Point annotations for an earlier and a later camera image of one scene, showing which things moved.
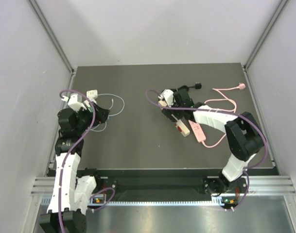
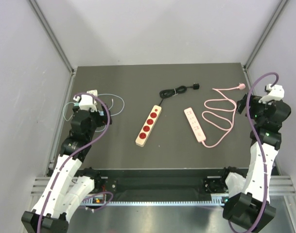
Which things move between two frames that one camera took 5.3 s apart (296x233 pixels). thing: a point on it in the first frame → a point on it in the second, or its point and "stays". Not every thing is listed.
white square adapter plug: (92, 94) stays
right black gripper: (168, 112) → (253, 103)
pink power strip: (197, 130) stays
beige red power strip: (182, 129) → (148, 125)
